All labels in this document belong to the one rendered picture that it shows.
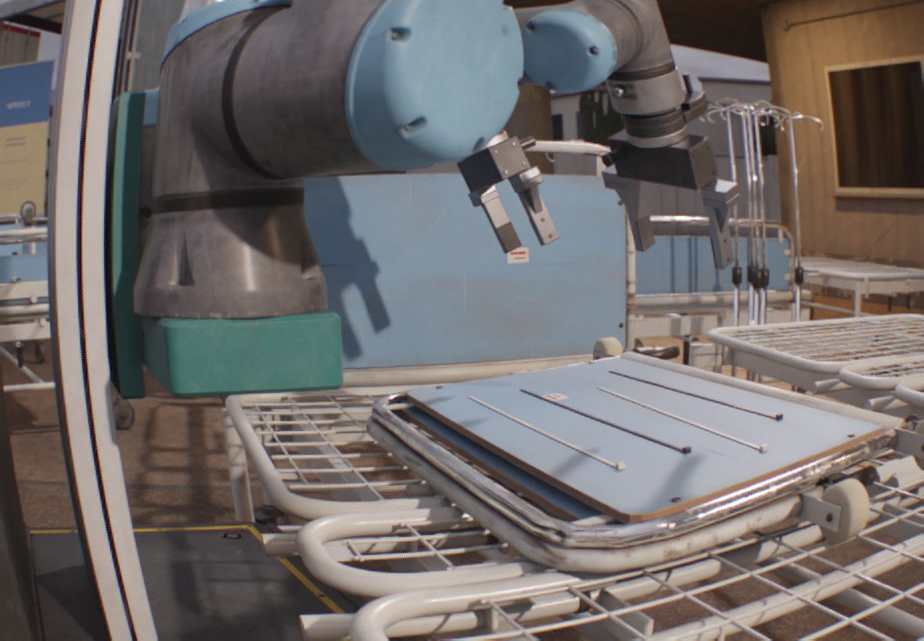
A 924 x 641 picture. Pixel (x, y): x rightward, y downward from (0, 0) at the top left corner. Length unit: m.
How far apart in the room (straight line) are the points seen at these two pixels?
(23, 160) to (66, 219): 10.12
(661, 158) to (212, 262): 0.55
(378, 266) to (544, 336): 0.34
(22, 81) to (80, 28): 10.27
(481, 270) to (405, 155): 1.18
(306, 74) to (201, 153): 0.15
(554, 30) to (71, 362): 0.57
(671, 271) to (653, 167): 2.18
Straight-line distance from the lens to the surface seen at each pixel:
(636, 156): 1.12
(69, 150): 0.88
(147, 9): 10.20
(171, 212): 0.79
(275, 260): 0.77
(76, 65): 0.89
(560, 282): 1.88
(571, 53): 0.93
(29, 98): 11.09
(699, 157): 1.08
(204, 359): 0.74
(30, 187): 10.94
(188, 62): 0.79
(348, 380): 1.77
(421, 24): 0.63
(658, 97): 1.06
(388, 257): 1.77
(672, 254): 3.28
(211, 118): 0.75
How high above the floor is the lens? 0.80
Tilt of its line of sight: 4 degrees down
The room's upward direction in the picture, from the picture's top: 1 degrees counter-clockwise
